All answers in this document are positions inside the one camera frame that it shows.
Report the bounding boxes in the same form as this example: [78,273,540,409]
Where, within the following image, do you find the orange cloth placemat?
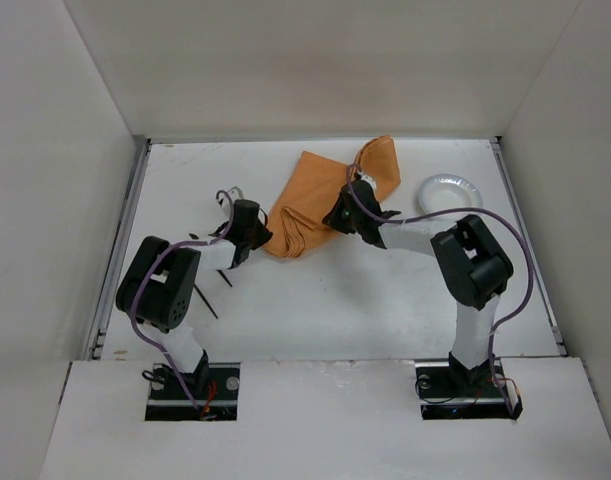
[264,135,401,259]

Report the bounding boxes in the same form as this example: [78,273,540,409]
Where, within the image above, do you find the black metal knife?
[217,270,233,288]

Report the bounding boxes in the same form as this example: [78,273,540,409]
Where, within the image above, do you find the black metal fork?
[193,284,219,320]

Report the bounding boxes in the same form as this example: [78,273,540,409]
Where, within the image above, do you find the white ceramic plate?
[417,173,483,213]

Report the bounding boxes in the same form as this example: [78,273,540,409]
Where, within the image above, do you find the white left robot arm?
[115,197,272,397]

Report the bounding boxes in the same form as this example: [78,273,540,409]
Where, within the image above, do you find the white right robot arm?
[323,179,514,386]

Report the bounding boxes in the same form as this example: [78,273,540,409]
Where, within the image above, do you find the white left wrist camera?
[215,186,244,207]

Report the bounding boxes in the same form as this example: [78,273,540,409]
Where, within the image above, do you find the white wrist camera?
[355,171,377,191]
[215,186,244,207]

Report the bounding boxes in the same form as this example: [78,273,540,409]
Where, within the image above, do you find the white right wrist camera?
[355,171,377,191]

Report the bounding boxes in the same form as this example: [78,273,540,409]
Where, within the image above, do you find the left aluminium table rail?
[79,135,151,361]

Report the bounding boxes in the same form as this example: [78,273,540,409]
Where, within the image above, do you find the aluminium table rail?
[79,135,151,361]
[490,136,569,357]

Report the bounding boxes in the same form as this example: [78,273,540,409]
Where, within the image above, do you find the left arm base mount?
[141,363,241,422]

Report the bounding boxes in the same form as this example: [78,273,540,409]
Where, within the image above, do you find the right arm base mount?
[414,359,523,421]

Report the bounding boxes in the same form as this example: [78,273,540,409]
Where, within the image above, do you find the right aluminium table rail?
[490,136,569,357]

